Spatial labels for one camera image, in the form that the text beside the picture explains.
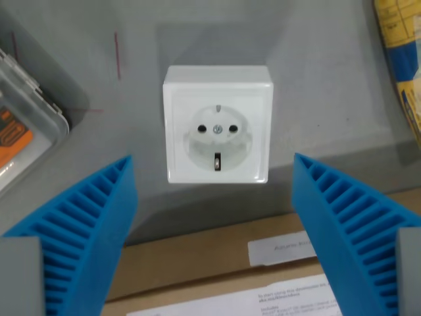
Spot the white electrical wall socket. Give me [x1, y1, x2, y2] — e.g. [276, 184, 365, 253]
[162, 65, 275, 186]

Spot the large white printed box label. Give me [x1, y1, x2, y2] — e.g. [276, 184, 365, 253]
[126, 278, 345, 316]

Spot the brown cardboard Azure Kinect box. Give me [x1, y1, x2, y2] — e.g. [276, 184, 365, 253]
[101, 190, 421, 316]

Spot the clear plastic case orange insert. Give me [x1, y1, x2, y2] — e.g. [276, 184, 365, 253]
[0, 48, 71, 199]

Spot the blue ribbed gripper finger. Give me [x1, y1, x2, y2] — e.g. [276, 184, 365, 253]
[1, 153, 139, 316]
[291, 152, 421, 316]

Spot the yellow and blue bag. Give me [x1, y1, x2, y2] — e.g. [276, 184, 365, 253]
[372, 0, 421, 147]

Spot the small white box side label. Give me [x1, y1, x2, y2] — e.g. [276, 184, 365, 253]
[247, 230, 319, 267]

